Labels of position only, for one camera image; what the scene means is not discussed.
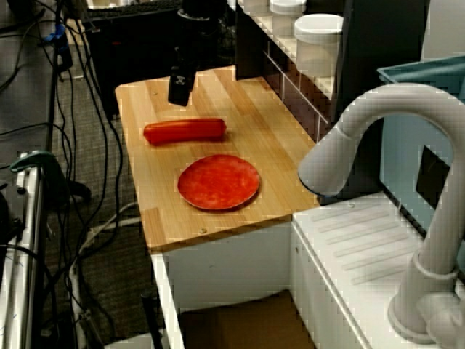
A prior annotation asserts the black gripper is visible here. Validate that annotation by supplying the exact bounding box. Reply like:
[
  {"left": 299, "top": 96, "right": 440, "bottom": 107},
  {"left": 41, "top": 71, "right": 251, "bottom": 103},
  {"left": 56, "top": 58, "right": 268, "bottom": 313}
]
[{"left": 167, "top": 8, "right": 221, "bottom": 108}]

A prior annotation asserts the red toy sausage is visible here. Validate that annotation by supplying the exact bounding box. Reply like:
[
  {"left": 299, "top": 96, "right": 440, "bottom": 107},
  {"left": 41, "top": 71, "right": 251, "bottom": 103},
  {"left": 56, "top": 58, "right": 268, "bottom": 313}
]
[{"left": 142, "top": 117, "right": 227, "bottom": 146}]

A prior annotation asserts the red round plate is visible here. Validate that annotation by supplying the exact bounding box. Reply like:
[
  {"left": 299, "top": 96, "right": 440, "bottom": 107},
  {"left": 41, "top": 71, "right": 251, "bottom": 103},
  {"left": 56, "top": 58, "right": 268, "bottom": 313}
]
[{"left": 177, "top": 153, "right": 262, "bottom": 212}]

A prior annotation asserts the black computer case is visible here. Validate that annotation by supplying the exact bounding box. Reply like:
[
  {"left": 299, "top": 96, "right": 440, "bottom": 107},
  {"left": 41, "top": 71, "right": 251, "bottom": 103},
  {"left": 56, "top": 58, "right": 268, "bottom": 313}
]
[{"left": 82, "top": 10, "right": 190, "bottom": 116}]

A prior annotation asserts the black backsplash panel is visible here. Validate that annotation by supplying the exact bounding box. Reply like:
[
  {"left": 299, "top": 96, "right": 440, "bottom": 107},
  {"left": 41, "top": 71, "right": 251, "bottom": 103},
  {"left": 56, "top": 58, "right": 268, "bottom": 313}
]
[{"left": 235, "top": 0, "right": 272, "bottom": 81}]

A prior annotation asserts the black keyboard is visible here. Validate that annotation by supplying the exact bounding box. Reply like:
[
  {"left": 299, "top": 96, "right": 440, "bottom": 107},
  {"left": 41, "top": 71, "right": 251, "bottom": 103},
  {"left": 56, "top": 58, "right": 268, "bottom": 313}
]
[{"left": 86, "top": 0, "right": 185, "bottom": 21}]

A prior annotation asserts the black vertical stand pole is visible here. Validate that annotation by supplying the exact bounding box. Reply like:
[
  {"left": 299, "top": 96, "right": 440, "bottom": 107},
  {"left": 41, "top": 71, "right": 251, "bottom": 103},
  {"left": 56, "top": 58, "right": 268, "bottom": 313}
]
[{"left": 45, "top": 0, "right": 73, "bottom": 156}]

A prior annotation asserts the small white lidded container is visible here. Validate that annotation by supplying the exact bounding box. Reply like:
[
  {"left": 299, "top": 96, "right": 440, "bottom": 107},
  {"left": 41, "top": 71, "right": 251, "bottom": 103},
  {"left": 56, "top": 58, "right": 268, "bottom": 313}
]
[{"left": 269, "top": 0, "right": 308, "bottom": 37}]

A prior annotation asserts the blue tape piece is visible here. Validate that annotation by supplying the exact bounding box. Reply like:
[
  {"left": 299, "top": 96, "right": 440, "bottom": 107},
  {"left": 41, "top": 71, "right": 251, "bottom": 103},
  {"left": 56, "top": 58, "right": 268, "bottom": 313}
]
[{"left": 42, "top": 23, "right": 68, "bottom": 41}]

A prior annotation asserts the large white lidded container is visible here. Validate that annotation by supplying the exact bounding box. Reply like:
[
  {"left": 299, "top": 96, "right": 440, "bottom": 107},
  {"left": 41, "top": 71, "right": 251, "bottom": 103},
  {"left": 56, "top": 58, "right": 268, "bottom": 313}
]
[{"left": 293, "top": 13, "right": 344, "bottom": 78}]

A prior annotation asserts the green clamp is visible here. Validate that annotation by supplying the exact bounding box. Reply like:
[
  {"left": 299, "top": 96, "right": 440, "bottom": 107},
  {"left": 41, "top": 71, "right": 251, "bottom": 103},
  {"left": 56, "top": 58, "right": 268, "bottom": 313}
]
[{"left": 9, "top": 150, "right": 61, "bottom": 174}]

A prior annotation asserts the tall dark side panel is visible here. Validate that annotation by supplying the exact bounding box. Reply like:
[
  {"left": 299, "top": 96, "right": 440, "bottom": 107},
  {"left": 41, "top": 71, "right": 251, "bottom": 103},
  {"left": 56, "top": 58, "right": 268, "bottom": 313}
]
[{"left": 328, "top": 0, "right": 432, "bottom": 199}]

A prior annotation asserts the white toy sink counter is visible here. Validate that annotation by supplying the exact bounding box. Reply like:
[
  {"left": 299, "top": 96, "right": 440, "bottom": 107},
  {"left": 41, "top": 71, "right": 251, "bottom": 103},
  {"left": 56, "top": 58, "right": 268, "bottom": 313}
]
[{"left": 291, "top": 192, "right": 465, "bottom": 349}]

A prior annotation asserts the teal plastic bin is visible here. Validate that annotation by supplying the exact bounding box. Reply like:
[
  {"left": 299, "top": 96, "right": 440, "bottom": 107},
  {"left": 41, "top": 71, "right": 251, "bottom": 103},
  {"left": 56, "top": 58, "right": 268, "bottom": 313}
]
[{"left": 376, "top": 53, "right": 465, "bottom": 103}]

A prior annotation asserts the grey toy faucet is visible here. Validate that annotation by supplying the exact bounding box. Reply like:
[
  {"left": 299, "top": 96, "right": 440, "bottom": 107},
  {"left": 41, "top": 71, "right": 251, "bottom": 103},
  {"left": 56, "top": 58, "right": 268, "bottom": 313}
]
[{"left": 297, "top": 82, "right": 465, "bottom": 347}]

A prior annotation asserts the black hanging cable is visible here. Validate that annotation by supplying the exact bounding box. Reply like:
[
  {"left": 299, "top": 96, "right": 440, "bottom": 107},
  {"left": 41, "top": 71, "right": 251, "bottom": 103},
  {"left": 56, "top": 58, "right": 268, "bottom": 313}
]
[{"left": 67, "top": 21, "right": 126, "bottom": 233}]

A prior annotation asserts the white shelf with rail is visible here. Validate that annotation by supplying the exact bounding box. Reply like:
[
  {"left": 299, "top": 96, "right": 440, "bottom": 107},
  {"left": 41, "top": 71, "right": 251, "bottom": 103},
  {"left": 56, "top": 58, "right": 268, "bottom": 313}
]
[{"left": 238, "top": 0, "right": 344, "bottom": 143}]

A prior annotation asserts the white cable on floor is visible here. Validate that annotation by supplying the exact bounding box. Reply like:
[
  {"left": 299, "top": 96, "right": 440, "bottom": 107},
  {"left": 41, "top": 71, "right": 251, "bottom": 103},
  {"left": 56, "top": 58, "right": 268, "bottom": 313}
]
[{"left": 71, "top": 201, "right": 142, "bottom": 257}]

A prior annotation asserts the white metal frame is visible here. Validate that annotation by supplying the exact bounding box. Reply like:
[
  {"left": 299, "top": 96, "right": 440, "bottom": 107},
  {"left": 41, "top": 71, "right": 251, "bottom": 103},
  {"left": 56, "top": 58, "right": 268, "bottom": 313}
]
[{"left": 0, "top": 152, "right": 50, "bottom": 349}]

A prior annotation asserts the black floor cable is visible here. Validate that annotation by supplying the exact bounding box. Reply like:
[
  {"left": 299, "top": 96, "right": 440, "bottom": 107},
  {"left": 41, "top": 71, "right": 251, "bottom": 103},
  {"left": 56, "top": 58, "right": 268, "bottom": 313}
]
[{"left": 0, "top": 243, "right": 79, "bottom": 349}]

